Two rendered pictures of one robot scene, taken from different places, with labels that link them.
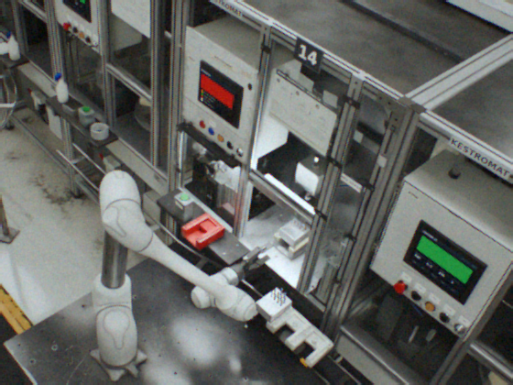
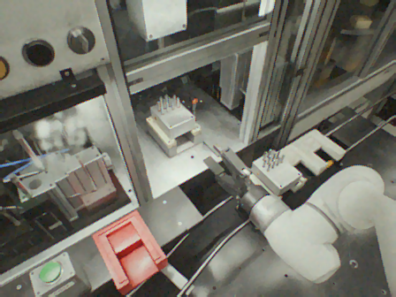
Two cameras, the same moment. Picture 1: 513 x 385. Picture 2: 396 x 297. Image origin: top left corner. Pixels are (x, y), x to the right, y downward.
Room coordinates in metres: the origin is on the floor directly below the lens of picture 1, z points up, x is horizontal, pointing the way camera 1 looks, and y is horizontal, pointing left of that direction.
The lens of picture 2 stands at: (1.69, 0.40, 1.61)
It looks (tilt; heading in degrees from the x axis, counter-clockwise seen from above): 50 degrees down; 285
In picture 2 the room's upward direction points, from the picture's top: straight up
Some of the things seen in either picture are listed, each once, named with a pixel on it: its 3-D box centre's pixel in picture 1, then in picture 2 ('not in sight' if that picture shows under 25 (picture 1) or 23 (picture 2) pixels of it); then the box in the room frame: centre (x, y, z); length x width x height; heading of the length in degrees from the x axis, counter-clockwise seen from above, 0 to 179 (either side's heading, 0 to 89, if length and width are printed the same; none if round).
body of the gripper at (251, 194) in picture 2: (240, 269); (248, 192); (1.67, 0.00, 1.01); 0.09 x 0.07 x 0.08; 141
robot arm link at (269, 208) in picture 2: (227, 279); (268, 212); (1.61, 0.05, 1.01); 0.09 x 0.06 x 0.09; 51
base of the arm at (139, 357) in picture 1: (121, 356); not in sight; (1.34, 0.45, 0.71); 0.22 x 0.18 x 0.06; 51
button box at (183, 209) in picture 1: (185, 205); (61, 277); (2.04, 0.31, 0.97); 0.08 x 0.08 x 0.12; 51
